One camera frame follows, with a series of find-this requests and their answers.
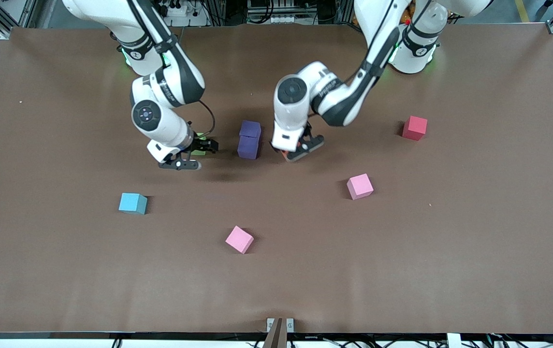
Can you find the purple foam block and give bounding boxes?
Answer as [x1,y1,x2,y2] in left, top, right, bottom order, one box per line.
[237,137,261,160]
[239,120,262,139]

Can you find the pink foam block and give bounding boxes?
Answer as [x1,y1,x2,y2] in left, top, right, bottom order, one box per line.
[225,225,254,255]
[346,173,374,201]

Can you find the blue foam block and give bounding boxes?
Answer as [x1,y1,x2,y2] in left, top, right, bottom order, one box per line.
[118,192,148,215]

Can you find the red foam block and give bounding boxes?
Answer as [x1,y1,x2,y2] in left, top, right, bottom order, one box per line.
[402,115,428,142]

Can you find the white electronics box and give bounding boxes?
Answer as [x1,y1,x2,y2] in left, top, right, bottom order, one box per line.
[247,0,306,25]

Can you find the white power strip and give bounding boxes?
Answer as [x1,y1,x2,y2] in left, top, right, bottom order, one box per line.
[160,2,191,18]

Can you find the paper table cover sheet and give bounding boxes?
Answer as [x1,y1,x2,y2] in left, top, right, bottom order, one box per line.
[0,24,553,335]

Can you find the metal table edge bracket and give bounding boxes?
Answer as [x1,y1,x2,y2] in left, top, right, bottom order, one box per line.
[266,317,295,348]

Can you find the black cable bundle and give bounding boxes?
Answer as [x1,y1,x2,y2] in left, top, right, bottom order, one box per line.
[484,326,553,348]

